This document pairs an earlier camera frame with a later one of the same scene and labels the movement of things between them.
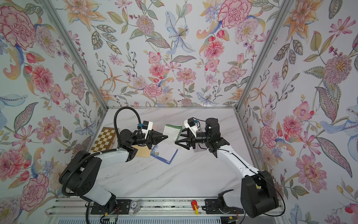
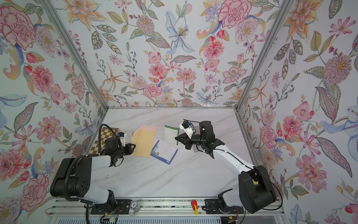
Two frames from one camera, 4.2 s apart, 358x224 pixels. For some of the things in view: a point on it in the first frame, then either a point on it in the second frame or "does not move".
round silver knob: [135, 206] does not move
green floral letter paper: [173, 131] does not move
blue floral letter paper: [164, 152] does not move
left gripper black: [154, 140] to [128, 148]
